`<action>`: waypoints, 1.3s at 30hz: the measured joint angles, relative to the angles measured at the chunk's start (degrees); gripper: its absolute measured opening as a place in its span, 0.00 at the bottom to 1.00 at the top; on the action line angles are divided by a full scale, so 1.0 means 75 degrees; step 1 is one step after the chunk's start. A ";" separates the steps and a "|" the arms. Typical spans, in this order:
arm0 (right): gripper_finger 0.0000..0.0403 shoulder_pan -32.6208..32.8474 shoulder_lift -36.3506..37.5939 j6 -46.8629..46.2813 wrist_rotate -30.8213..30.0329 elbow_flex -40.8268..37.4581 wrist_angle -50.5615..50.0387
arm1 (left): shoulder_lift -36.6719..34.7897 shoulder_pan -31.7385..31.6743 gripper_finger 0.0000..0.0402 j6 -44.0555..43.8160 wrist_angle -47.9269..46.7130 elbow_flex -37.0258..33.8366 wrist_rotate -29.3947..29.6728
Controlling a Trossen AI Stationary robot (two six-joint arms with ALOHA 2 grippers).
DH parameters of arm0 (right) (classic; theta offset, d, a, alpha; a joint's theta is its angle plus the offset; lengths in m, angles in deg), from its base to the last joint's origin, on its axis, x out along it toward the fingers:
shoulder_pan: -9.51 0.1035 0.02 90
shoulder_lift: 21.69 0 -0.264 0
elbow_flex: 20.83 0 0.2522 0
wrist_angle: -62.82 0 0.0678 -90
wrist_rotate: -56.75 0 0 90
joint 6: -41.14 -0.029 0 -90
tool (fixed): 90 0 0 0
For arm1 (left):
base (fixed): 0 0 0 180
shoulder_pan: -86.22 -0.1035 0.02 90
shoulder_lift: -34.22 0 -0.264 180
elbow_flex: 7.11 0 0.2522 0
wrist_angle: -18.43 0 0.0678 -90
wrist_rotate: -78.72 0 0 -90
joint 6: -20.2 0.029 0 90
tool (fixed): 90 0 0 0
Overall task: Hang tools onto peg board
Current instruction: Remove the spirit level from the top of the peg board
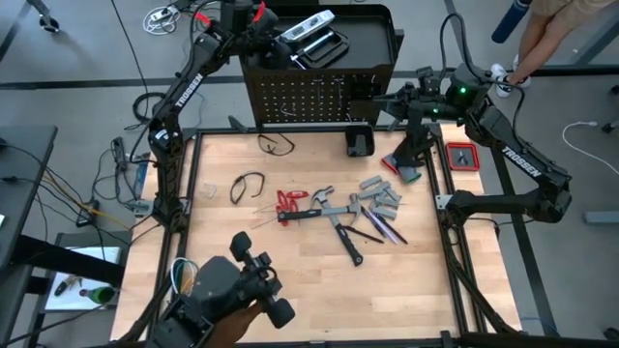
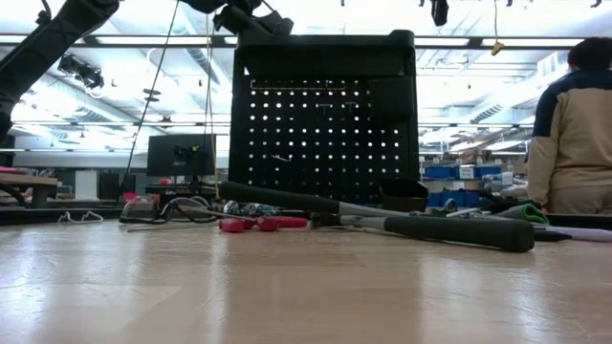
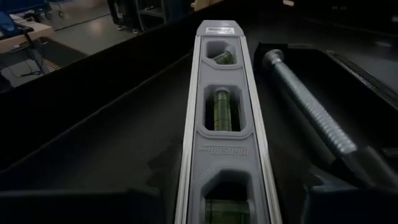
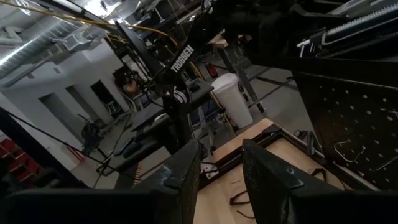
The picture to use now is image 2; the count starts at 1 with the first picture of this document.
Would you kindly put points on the black pegboard box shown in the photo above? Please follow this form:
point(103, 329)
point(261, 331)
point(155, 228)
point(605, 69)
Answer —
point(392, 98)

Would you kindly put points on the green grey curved object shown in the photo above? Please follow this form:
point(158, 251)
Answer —
point(523, 214)

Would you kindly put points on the black aluminium table frame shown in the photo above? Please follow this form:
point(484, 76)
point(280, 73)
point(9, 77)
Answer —
point(48, 215)

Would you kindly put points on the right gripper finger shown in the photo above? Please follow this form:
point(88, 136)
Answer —
point(440, 12)

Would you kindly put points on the black ceiling-mounted device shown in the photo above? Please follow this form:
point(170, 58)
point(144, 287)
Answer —
point(81, 71)

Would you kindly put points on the person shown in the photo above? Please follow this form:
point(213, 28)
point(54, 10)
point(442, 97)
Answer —
point(569, 143)

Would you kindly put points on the silver U-shaped peg hook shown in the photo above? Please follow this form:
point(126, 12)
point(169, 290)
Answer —
point(81, 217)
point(281, 157)

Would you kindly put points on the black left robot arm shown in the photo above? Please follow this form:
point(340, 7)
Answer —
point(48, 48)

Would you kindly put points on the black pegboard tool cart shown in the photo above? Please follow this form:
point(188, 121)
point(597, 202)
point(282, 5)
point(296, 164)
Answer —
point(325, 52)

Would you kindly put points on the black monitor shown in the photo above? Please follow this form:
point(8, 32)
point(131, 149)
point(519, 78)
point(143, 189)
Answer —
point(181, 155)

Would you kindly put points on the grey perforated beam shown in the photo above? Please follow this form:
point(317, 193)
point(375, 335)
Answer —
point(464, 212)

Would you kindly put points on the black open bin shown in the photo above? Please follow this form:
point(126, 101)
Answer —
point(404, 193)

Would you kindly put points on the wide blue storage bin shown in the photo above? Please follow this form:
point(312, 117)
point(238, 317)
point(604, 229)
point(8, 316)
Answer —
point(449, 199)

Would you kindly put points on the small red container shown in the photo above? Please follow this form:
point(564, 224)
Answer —
point(130, 196)

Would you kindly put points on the wooden side bench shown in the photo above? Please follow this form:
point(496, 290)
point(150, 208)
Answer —
point(28, 180)

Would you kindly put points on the white box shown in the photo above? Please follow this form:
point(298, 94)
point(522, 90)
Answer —
point(86, 185)

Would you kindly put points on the small silver peg hook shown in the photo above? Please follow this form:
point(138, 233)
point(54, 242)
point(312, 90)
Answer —
point(351, 105)
point(325, 106)

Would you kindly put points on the yellow hanging ceiling tag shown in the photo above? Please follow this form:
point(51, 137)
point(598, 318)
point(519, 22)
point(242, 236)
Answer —
point(497, 47)

